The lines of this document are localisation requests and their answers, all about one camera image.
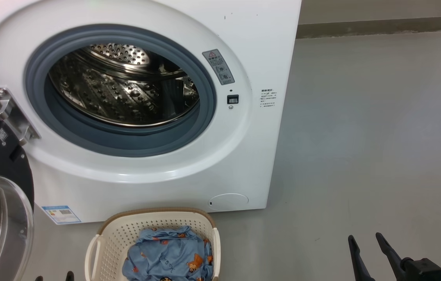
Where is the silver metal door hinge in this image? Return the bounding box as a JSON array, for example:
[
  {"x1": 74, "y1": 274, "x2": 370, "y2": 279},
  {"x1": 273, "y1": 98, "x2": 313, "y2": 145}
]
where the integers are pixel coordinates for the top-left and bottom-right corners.
[{"x1": 0, "y1": 87, "x2": 41, "y2": 146}]

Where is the blue energy label sticker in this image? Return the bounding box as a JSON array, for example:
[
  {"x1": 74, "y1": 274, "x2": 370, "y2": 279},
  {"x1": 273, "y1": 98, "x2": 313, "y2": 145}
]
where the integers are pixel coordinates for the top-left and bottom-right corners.
[{"x1": 42, "y1": 205, "x2": 82, "y2": 225}]

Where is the perforated steel washer drum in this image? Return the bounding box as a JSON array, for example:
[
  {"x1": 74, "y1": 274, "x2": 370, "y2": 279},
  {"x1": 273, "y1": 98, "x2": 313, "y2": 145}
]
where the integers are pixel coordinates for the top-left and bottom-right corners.
[{"x1": 48, "y1": 43, "x2": 200, "y2": 128}]

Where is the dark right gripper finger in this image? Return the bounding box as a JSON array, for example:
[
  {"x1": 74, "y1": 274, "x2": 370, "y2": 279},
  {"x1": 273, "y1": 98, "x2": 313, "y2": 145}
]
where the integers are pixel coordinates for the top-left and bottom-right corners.
[
  {"x1": 348, "y1": 235, "x2": 376, "y2": 281},
  {"x1": 375, "y1": 232, "x2": 407, "y2": 281}
]

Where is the white front-load washing machine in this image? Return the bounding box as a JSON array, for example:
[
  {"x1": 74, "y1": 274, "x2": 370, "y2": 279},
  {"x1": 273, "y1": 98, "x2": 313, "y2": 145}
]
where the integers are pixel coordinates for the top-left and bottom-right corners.
[{"x1": 0, "y1": 0, "x2": 303, "y2": 225}]

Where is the grey warning sticker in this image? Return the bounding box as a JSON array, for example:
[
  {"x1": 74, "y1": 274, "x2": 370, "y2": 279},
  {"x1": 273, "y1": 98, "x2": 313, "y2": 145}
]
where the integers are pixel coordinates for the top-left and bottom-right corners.
[{"x1": 202, "y1": 49, "x2": 235, "y2": 85}]

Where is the grey rubber door gasket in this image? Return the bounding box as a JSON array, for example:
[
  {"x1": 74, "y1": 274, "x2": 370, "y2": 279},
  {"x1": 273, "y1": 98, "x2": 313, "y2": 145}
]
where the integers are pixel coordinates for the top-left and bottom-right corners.
[{"x1": 24, "y1": 24, "x2": 217, "y2": 158}]

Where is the cream perforated laundry basket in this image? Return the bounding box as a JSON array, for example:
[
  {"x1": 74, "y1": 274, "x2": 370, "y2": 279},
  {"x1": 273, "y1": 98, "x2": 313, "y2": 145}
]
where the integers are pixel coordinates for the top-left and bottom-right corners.
[{"x1": 85, "y1": 208, "x2": 221, "y2": 281}]

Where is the round white filter cover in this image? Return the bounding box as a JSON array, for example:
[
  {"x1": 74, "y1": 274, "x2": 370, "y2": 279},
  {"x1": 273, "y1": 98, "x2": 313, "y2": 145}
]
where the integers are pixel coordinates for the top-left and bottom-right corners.
[{"x1": 209, "y1": 193, "x2": 249, "y2": 212}]

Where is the blue cartoon print garment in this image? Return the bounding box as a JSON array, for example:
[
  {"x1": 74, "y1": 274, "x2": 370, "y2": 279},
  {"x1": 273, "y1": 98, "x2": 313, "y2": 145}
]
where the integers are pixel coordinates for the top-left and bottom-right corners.
[{"x1": 122, "y1": 226, "x2": 214, "y2": 281}]

